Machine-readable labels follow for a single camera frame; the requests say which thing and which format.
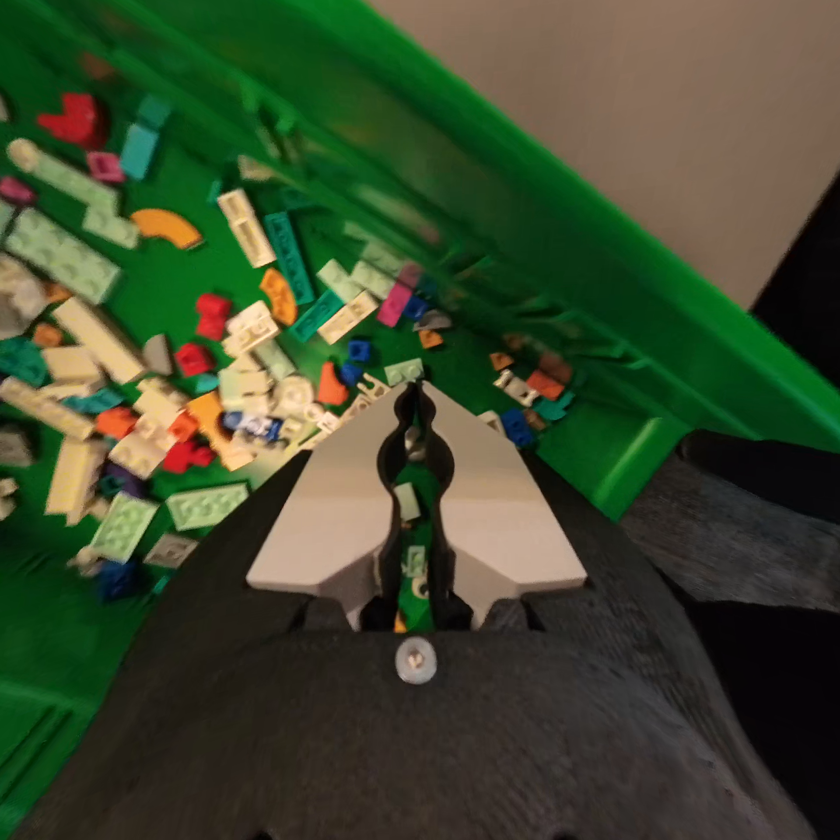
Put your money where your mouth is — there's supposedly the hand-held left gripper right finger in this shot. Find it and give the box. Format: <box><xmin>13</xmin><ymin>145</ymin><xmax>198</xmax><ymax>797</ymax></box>
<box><xmin>420</xmin><ymin>381</ymin><xmax>589</xmax><ymax>631</ymax></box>

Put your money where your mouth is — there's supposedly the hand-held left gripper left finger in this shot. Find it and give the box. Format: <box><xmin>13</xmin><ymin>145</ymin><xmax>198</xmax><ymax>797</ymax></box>
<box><xmin>246</xmin><ymin>381</ymin><xmax>414</xmax><ymax>632</ymax></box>

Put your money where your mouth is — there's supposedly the green plastic bin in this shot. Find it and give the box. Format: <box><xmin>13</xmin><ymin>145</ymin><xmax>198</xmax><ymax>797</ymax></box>
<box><xmin>0</xmin><ymin>0</ymin><xmax>840</xmax><ymax>821</ymax></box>

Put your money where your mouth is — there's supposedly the pile of lego bricks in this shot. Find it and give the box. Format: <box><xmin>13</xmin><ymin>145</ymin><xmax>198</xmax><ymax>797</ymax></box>
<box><xmin>0</xmin><ymin>92</ymin><xmax>578</xmax><ymax>601</ymax></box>

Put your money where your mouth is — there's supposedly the dark grey cloth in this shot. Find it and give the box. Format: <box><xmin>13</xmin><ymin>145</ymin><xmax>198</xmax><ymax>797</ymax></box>
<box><xmin>620</xmin><ymin>430</ymin><xmax>840</xmax><ymax>614</ymax></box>

